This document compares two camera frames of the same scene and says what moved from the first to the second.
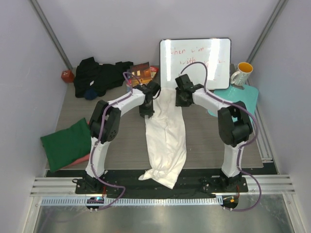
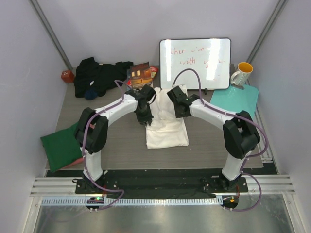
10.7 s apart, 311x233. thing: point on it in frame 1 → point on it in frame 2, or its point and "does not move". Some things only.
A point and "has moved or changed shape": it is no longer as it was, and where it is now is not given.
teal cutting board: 249,95 does not move
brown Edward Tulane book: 142,72 does not move
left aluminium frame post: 51,34 does not move
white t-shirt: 166,147 has moved or changed shape
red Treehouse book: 154,70 does not move
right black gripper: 178,103 → 178,115
